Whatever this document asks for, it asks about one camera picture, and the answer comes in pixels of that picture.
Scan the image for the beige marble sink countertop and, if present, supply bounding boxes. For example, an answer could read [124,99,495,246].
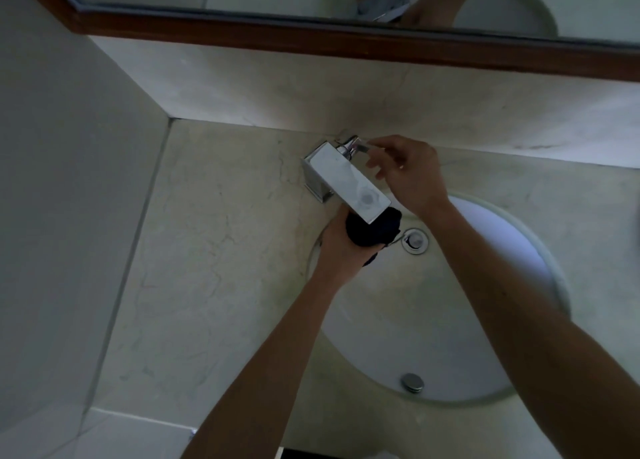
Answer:
[92,118,640,459]

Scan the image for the person's left forearm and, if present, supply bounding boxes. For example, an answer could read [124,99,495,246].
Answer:
[179,273,346,459]

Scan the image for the wood framed wall mirror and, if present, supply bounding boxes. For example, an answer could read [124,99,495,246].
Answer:
[9,0,640,83]

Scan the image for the person's right hand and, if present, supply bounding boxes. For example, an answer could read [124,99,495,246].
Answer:
[365,134,453,219]

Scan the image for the chrome square faucet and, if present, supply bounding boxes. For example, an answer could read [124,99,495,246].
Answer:
[299,134,392,225]

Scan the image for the dark blue cleaning cloth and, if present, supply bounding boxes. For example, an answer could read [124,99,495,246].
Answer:
[345,207,403,267]

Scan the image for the person's left hand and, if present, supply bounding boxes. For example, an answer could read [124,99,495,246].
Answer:
[312,205,389,290]

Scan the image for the person's right forearm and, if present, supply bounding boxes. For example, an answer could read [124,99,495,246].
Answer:
[419,201,640,459]

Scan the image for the chrome sink drain stopper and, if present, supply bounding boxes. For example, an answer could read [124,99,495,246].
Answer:
[401,227,430,256]

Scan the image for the white oval sink basin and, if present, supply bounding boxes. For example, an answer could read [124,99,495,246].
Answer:
[307,191,572,407]

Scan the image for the black trousers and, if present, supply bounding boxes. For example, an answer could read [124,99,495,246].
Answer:
[279,446,346,459]

